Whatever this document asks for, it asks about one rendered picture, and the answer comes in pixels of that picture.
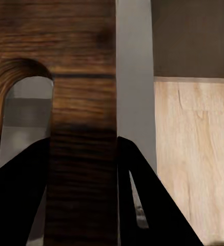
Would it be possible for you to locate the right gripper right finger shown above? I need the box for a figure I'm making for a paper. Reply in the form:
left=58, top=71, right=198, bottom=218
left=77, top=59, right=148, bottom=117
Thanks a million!
left=117, top=136, right=203, bottom=246

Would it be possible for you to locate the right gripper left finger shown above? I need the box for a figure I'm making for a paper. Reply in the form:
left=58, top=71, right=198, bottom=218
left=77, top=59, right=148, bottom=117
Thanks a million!
left=0, top=137, right=50, bottom=246

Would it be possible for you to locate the cutting board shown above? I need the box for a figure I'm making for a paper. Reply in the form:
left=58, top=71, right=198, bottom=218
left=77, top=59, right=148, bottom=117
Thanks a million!
left=0, top=0, right=118, bottom=246

